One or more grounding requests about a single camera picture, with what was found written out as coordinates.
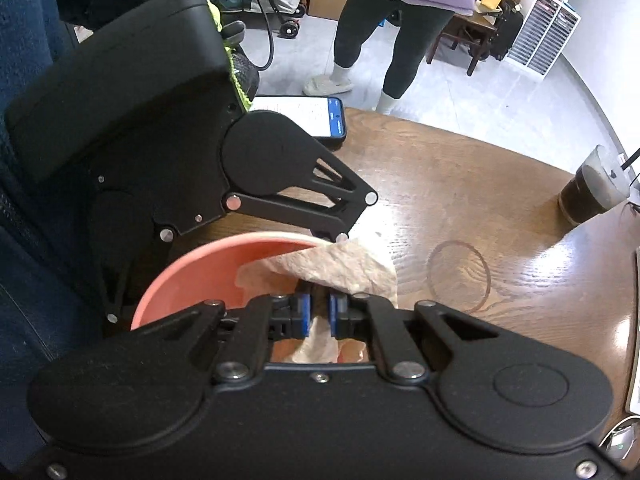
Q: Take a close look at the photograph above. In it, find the small wooden table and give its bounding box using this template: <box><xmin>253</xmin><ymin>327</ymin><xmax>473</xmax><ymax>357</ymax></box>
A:
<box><xmin>425</xmin><ymin>2</ymin><xmax>502</xmax><ymax>77</ymax></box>

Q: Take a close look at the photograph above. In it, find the white drawer cabinet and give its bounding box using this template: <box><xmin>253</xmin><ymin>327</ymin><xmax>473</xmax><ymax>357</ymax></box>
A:
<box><xmin>504</xmin><ymin>0</ymin><xmax>582</xmax><ymax>77</ymax></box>

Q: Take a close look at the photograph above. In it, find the yellow black knitted cloth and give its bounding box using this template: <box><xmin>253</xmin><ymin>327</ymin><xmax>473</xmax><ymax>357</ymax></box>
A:
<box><xmin>204</xmin><ymin>0</ymin><xmax>261</xmax><ymax>112</ymax></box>

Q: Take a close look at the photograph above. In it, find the black smartphone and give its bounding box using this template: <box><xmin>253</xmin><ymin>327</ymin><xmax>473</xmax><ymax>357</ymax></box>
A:
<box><xmin>247</xmin><ymin>96</ymin><xmax>348</xmax><ymax>152</ymax></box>

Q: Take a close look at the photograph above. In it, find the white paper towel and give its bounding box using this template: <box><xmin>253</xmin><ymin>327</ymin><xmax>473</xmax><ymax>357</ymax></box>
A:
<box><xmin>236</xmin><ymin>239</ymin><xmax>399</xmax><ymax>365</ymax></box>

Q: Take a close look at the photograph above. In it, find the dark blue fleece jacket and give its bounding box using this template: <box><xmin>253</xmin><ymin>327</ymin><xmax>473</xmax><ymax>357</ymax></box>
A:
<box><xmin>0</xmin><ymin>0</ymin><xmax>108</xmax><ymax>466</ymax></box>

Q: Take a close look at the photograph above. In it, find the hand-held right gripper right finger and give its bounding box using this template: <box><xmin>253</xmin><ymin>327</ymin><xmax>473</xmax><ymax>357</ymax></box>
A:
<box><xmin>327</xmin><ymin>287</ymin><xmax>501</xmax><ymax>381</ymax></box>

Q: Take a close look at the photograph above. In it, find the pink bowl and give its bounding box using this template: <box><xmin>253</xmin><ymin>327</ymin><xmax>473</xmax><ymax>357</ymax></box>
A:
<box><xmin>131</xmin><ymin>231</ymin><xmax>331</xmax><ymax>332</ymax></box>

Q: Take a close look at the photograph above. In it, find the iced coffee plastic cup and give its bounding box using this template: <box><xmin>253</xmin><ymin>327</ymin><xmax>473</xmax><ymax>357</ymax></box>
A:
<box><xmin>557</xmin><ymin>144</ymin><xmax>634</xmax><ymax>226</ymax></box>

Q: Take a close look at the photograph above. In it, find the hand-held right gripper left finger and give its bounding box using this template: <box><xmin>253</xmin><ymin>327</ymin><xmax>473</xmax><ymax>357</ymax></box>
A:
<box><xmin>145</xmin><ymin>282</ymin><xmax>315</xmax><ymax>381</ymax></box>

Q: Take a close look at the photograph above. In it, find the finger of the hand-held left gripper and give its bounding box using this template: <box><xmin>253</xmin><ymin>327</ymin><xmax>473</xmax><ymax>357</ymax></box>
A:
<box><xmin>96</xmin><ymin>260</ymin><xmax>132</xmax><ymax>324</ymax></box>
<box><xmin>224</xmin><ymin>147</ymin><xmax>379</xmax><ymax>244</ymax></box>

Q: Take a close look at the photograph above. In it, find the black cable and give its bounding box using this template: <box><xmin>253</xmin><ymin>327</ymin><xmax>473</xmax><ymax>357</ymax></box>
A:
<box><xmin>239</xmin><ymin>0</ymin><xmax>277</xmax><ymax>72</ymax></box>

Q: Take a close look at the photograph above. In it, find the black suitcase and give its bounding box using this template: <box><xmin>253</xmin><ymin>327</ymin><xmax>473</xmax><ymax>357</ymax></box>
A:
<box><xmin>489</xmin><ymin>0</ymin><xmax>525</xmax><ymax>62</ymax></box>

